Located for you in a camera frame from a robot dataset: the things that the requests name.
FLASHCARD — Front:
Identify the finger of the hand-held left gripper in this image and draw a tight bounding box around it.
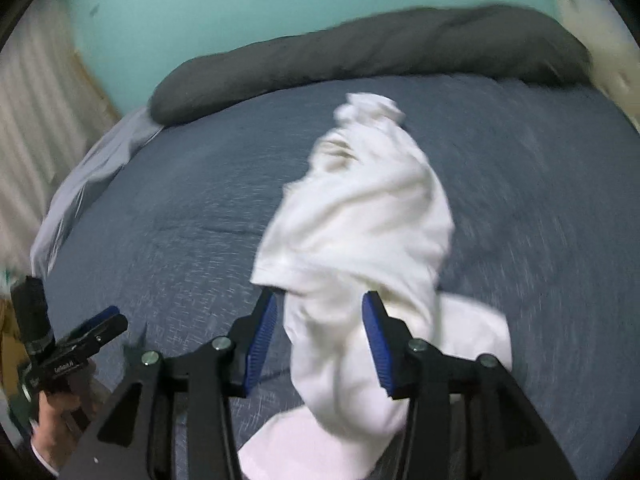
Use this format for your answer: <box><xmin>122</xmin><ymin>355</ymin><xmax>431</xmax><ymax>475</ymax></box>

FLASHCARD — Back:
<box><xmin>60</xmin><ymin>315</ymin><xmax>128</xmax><ymax>358</ymax></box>
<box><xmin>70</xmin><ymin>306</ymin><xmax>121</xmax><ymax>341</ymax></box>

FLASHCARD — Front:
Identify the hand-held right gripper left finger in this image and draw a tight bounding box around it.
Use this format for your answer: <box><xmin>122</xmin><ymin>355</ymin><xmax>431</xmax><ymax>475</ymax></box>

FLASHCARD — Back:
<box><xmin>60</xmin><ymin>290</ymin><xmax>278</xmax><ymax>480</ymax></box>

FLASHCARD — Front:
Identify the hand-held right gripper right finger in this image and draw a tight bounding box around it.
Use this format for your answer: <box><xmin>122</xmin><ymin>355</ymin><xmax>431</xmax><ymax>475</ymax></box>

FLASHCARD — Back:
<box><xmin>362</xmin><ymin>290</ymin><xmax>581</xmax><ymax>480</ymax></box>

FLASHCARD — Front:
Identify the white long-sleeve shirt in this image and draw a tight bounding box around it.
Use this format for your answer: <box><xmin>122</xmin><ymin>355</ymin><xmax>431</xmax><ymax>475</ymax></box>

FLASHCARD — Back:
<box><xmin>237</xmin><ymin>92</ymin><xmax>513</xmax><ymax>480</ymax></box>

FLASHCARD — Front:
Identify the person's left forearm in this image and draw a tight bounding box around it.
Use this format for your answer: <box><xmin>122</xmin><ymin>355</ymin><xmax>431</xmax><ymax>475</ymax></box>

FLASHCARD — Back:
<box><xmin>30</xmin><ymin>435</ymin><xmax>60</xmax><ymax>476</ymax></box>

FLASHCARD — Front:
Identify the person's left hand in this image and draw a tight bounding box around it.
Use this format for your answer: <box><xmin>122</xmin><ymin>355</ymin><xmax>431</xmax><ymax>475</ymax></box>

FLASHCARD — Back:
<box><xmin>30</xmin><ymin>365</ymin><xmax>98</xmax><ymax>466</ymax></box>

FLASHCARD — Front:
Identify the cardboard box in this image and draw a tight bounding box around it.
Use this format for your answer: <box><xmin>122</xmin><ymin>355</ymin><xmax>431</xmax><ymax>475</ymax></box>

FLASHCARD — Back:
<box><xmin>0</xmin><ymin>300</ymin><xmax>31</xmax><ymax>391</ymax></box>

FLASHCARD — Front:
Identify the light grey bed sheet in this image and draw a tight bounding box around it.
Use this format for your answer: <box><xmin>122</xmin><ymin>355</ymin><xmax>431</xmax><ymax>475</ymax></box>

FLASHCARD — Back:
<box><xmin>30</xmin><ymin>110</ymin><xmax>163</xmax><ymax>276</ymax></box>

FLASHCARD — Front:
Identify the wooden baseboard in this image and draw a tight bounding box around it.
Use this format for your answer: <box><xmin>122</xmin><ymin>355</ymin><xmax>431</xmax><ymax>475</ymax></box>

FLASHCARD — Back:
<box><xmin>74</xmin><ymin>50</ymin><xmax>121</xmax><ymax>111</ymax></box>

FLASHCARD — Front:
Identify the dark grey rolled duvet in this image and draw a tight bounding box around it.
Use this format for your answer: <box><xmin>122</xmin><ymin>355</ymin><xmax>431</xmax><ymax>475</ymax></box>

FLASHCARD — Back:
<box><xmin>150</xmin><ymin>4</ymin><xmax>593</xmax><ymax>126</ymax></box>

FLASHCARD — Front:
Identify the cream tufted headboard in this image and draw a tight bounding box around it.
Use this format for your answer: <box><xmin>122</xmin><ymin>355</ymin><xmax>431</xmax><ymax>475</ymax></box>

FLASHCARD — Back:
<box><xmin>550</xmin><ymin>0</ymin><xmax>640</xmax><ymax>131</ymax></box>

